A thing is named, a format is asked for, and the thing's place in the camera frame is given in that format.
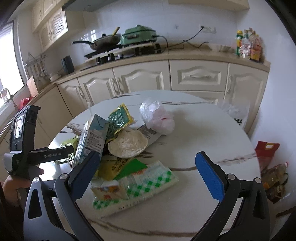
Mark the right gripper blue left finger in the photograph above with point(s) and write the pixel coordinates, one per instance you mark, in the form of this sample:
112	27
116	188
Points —
82	174

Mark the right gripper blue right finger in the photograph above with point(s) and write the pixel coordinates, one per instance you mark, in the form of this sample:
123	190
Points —
211	174

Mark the blue white milk carton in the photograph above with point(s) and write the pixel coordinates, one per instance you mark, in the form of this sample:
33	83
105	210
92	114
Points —
92	139

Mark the person's left hand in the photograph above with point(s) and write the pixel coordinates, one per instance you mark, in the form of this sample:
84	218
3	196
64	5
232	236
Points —
11	186

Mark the yellow green snack packet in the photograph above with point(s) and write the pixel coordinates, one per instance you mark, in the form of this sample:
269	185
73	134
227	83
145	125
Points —
115	168

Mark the green checkered white wrapper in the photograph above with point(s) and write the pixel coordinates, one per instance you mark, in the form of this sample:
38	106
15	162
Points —
113	196

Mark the red dish rack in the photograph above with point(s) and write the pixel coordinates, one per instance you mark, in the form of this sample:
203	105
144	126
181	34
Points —
24	102

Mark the sink faucet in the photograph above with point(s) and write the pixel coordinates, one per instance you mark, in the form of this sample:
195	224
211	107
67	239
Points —
7	97

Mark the red rice bag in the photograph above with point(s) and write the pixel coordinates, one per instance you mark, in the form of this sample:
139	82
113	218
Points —
265	152

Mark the cooking oil bottle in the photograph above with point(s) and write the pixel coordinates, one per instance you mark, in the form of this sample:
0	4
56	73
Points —
274	181

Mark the white paper bowl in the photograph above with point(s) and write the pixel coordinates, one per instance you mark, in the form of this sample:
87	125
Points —
128	144

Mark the wooden cutting board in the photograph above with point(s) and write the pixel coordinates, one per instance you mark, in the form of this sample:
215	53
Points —
31	84

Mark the clear plastic bag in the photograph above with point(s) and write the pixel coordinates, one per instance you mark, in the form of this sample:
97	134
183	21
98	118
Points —
237	111

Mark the green gold snack bag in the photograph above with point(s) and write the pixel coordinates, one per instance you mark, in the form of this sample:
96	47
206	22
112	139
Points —
118	120

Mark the grey printed paper wrapper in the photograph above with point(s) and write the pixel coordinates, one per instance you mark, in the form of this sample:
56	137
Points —
150	134

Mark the white crumpled plastic bag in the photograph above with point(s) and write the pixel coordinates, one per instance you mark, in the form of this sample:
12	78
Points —
156	117

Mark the white bowls on counter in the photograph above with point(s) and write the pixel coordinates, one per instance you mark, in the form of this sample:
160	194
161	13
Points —
54	76

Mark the black gas stove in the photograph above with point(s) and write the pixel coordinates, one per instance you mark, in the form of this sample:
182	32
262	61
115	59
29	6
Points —
94	59

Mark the condiment bottles group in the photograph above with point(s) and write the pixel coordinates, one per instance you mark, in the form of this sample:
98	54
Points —
249	45

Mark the black frying pan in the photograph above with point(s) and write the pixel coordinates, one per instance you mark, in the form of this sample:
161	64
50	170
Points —
106	41

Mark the green electric cooker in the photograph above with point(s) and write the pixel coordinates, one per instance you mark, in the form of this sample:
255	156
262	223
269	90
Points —
137	35

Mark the wall utensil rack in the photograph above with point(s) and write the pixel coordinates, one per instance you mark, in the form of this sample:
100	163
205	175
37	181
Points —
35	66

